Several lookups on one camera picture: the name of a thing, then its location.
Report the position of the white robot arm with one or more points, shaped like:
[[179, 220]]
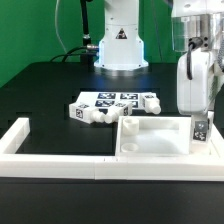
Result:
[[197, 34]]

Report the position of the fiducial marker sheet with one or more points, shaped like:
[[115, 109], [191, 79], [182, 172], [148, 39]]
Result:
[[106, 99]]

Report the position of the white U-shaped obstacle fence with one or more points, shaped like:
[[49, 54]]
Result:
[[187, 168]]

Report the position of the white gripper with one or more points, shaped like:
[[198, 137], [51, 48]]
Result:
[[195, 96]]

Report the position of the green backdrop curtain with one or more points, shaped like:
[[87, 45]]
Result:
[[37, 30]]

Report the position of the white square tabletop part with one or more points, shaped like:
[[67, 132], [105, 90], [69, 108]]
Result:
[[140, 136]]

